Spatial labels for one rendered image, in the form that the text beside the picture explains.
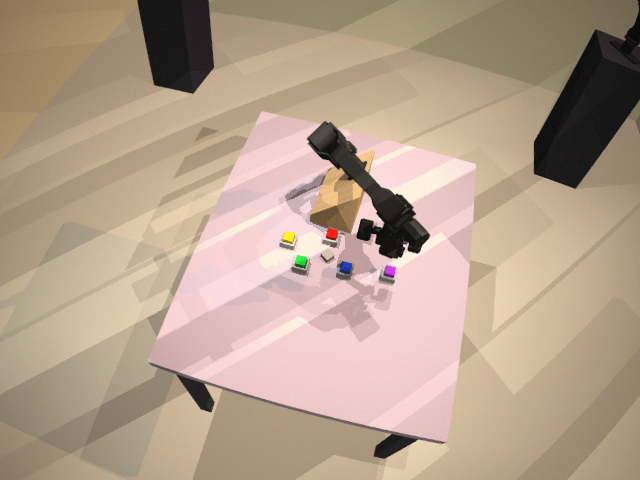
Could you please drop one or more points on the red button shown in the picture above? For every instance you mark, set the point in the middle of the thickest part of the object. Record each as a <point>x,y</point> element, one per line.
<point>331,237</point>

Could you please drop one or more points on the yellow button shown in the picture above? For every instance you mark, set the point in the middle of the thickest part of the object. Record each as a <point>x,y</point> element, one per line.
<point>288,240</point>

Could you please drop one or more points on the blue button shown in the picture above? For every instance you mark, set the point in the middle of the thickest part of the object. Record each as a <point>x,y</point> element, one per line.
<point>345,270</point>

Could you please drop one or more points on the green button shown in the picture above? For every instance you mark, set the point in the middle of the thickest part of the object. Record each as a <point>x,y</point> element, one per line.
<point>300,264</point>

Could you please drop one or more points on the purple button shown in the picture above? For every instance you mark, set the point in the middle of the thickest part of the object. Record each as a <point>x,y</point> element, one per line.
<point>388,274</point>

